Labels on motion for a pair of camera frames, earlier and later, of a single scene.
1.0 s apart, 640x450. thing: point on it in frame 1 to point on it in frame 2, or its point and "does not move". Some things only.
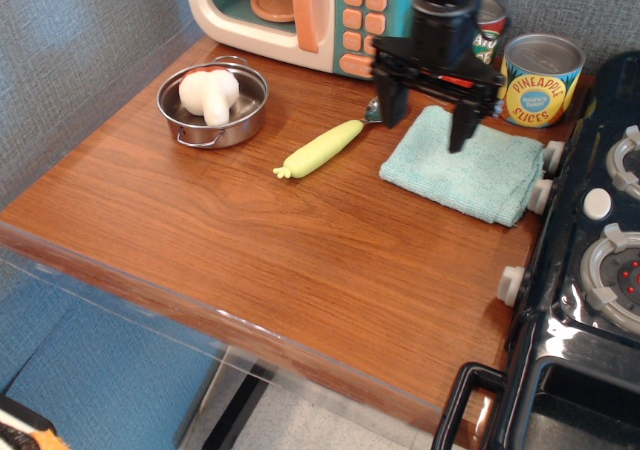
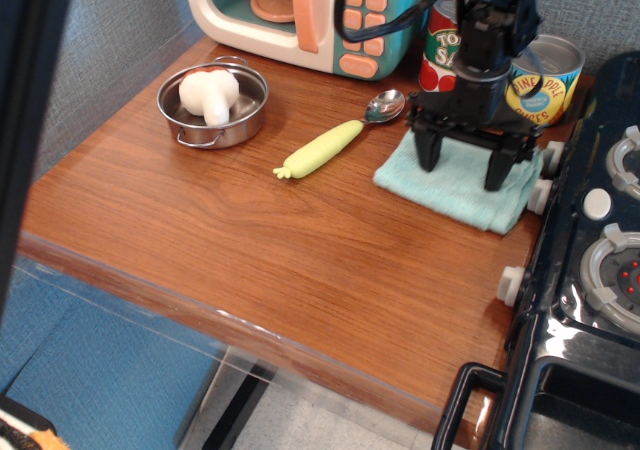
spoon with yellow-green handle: (330, 143) does not move
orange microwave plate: (274, 1) does not move
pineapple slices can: (538, 79) does not move
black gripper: (440, 55) to (476, 112)
